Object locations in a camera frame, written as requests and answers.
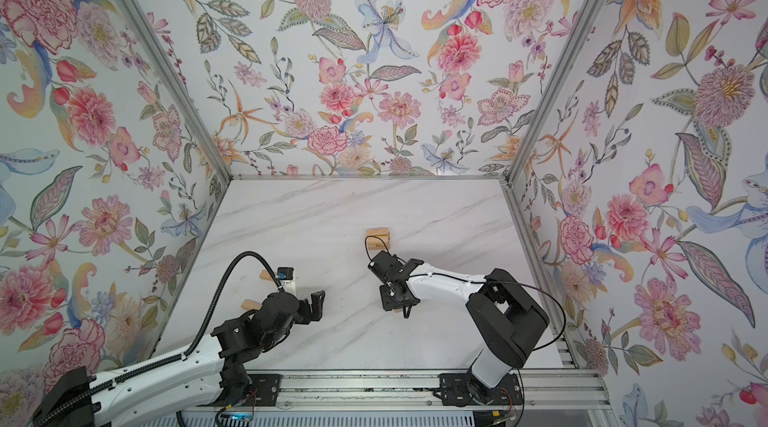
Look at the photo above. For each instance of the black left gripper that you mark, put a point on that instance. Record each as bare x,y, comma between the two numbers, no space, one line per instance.
317,307

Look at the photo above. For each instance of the aluminium corner post right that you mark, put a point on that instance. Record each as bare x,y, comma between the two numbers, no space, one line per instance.
561,74

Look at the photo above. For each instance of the engraved long wood block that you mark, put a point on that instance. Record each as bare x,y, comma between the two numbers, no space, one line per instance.
376,244

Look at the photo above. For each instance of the plain wood block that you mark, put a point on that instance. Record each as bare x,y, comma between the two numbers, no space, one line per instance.
380,234
248,305

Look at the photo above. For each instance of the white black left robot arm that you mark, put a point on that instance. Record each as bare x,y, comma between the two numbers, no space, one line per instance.
197,375

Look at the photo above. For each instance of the aluminium corner post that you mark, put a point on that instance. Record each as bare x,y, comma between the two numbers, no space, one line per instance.
561,74
137,20

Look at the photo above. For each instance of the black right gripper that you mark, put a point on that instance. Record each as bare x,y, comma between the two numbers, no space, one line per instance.
387,304

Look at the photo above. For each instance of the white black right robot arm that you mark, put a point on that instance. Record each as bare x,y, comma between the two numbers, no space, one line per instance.
508,318

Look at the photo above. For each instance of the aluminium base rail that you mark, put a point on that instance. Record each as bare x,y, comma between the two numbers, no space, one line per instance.
378,390

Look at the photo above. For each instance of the numbered long wood block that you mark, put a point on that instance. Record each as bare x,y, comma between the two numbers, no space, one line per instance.
265,275

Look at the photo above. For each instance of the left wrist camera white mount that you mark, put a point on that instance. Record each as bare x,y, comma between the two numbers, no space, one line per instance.
286,277

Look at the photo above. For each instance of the aluminium corner post left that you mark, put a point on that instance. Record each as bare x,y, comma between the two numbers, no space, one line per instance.
137,20

